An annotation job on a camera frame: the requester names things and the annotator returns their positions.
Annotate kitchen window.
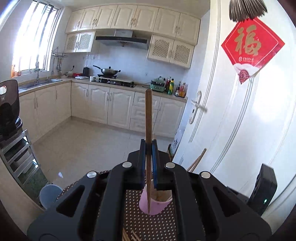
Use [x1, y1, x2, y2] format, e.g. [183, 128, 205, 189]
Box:
[12, 1, 62, 74]

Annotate pink cylindrical utensil holder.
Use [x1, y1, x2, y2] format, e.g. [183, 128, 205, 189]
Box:
[138, 179, 173, 215]

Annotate brown polka dot tablecloth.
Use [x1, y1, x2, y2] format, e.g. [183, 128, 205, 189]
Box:
[55, 170, 179, 241]

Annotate cream lower cabinets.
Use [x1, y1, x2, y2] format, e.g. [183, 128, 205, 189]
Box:
[18, 81, 187, 144]

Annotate cream cabinets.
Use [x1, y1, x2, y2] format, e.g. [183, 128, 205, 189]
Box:
[64, 4, 200, 68]
[18, 81, 187, 144]

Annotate white door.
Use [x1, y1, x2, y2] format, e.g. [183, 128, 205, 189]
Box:
[173, 1, 295, 232]

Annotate light blue stool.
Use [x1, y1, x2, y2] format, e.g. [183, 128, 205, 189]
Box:
[39, 184, 63, 209]

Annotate dark sauce bottle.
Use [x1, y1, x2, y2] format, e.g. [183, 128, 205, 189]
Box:
[175, 81, 181, 96]

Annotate red label bottle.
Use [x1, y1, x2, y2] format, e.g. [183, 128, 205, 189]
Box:
[179, 82, 187, 98]

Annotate green yellow bottle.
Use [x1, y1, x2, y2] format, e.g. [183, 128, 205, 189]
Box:
[168, 78, 175, 95]

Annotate green countertop appliance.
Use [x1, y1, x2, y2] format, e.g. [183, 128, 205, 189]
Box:
[149, 76, 166, 92]

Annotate gas stove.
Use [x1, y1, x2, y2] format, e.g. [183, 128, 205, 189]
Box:
[90, 74, 136, 88]

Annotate wok with lid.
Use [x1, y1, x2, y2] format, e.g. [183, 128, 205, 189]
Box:
[93, 65, 121, 76]

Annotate metal storage rack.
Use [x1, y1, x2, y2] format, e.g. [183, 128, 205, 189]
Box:
[1, 130, 40, 186]

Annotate black electric kettle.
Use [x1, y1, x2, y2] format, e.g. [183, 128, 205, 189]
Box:
[83, 67, 90, 77]

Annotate black rice cooker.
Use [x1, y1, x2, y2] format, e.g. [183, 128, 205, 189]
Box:
[0, 79, 23, 142]

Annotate black range hood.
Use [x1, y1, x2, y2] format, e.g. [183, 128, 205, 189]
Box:
[95, 30, 150, 50]

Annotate sink faucet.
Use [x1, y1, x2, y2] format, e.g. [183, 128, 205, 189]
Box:
[34, 61, 40, 84]

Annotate cream upper cabinets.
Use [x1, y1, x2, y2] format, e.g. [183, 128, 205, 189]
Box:
[64, 4, 200, 68]

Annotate red fu character decoration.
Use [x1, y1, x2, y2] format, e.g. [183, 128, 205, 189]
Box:
[221, 18, 285, 83]

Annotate grey feather fan ornament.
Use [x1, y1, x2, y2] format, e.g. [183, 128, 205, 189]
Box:
[229, 0, 267, 23]

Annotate silver door handle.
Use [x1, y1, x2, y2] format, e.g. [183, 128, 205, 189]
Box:
[189, 90, 207, 124]

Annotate wall utensil rack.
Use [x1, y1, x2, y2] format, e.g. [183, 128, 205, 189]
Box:
[51, 47, 68, 76]

